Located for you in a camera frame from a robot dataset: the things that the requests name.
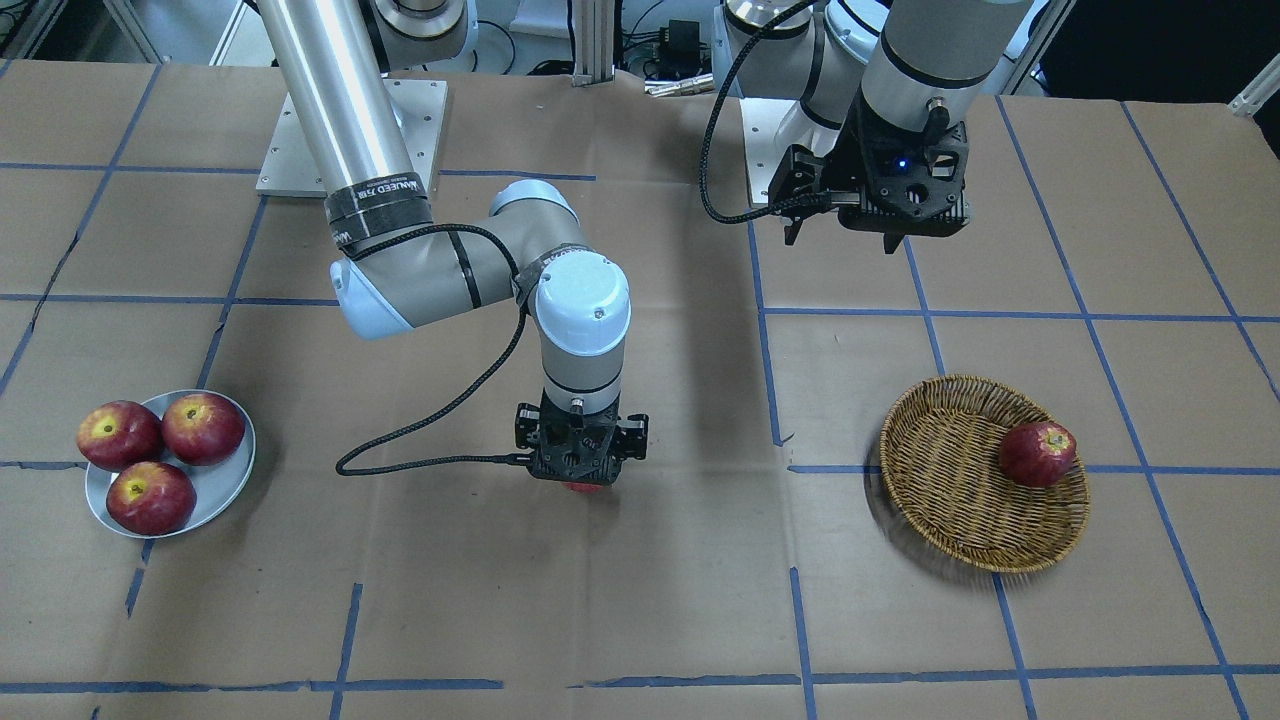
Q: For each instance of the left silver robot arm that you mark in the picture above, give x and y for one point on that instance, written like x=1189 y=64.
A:
x=800 y=50

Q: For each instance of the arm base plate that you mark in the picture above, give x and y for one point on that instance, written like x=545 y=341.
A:
x=769 y=126
x=420 y=130

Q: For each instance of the red apple on plate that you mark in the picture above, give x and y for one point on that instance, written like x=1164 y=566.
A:
x=119 y=434
x=202 y=429
x=151 y=498

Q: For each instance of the aluminium frame post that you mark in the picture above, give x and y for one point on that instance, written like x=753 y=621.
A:
x=593 y=35

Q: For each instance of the red apple on plate outer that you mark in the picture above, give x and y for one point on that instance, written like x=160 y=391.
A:
x=151 y=498

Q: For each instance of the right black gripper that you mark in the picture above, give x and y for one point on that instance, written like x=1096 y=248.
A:
x=527 y=433

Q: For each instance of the yellow red apple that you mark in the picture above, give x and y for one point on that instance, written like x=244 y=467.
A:
x=583 y=488

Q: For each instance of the red apple on plate far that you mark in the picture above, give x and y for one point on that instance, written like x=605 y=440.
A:
x=202 y=429

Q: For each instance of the dark red apple in basket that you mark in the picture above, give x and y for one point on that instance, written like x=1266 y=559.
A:
x=1037 y=455

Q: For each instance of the light blue plate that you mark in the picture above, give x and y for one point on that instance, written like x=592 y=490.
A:
x=216 y=486

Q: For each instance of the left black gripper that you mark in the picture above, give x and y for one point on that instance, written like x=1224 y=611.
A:
x=846 y=159

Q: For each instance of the brown wicker basket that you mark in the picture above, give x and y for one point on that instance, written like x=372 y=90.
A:
x=938 y=449

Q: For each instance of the red apple on plate middle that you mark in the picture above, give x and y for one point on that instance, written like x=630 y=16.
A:
x=119 y=434

